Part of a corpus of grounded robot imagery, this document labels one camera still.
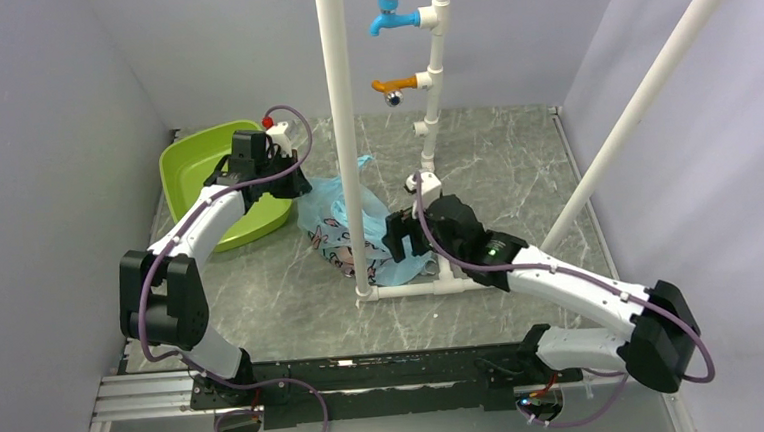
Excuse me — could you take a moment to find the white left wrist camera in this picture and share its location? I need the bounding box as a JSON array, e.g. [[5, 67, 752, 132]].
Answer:
[[261, 116, 293, 158]]

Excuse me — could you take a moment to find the blue plastic faucet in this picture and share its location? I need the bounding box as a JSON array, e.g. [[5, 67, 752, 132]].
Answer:
[[368, 0, 420, 37]]

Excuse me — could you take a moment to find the light blue printed plastic bag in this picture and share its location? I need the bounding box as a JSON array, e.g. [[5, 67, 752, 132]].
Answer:
[[293, 150, 437, 294]]

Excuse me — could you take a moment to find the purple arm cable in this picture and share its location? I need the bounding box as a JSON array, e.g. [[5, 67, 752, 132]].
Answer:
[[123, 103, 333, 432], [410, 154, 720, 432]]

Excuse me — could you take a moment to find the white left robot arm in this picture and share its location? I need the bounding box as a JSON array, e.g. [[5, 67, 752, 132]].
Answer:
[[119, 122, 312, 405]]

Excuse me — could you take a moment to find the orange plastic faucet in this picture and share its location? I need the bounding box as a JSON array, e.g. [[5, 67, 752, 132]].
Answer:
[[371, 76, 418, 107]]

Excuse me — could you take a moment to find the white diagonal pole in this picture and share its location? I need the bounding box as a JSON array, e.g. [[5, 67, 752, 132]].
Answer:
[[541, 0, 722, 251]]

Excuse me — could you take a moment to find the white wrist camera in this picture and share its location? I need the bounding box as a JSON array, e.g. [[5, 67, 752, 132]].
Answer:
[[261, 116, 293, 158], [405, 171, 443, 205]]

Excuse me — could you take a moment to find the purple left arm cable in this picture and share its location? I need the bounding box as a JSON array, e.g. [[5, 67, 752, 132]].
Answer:
[[123, 103, 333, 432]]

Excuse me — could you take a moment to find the lime green plastic basin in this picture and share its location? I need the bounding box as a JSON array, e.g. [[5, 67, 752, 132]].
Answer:
[[156, 117, 297, 257]]

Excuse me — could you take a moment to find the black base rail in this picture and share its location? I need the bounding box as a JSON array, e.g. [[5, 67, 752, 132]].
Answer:
[[190, 343, 583, 430]]

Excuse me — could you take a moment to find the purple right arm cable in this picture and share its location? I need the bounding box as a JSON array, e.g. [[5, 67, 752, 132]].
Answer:
[[410, 154, 720, 432]]

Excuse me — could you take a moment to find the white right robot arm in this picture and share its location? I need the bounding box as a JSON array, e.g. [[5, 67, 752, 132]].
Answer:
[[382, 195, 716, 394]]

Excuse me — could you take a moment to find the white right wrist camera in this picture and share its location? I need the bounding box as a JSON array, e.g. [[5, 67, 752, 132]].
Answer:
[[405, 171, 443, 205]]

